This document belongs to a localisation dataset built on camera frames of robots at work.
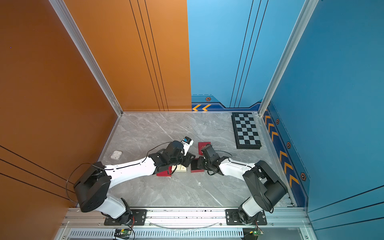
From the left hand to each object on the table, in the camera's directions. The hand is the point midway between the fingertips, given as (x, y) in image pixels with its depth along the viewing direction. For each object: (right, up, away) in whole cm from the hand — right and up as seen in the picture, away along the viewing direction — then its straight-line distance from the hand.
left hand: (194, 153), depth 84 cm
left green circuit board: (-34, -36, -13) cm, 51 cm away
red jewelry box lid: (+4, +3, +15) cm, 16 cm away
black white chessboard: (+35, +11, +19) cm, 41 cm away
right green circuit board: (+27, -35, -14) cm, 46 cm away
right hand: (+2, -7, +6) cm, 10 cm away
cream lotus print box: (-7, -6, -9) cm, 13 cm away
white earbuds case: (-50, -3, +11) cm, 52 cm away
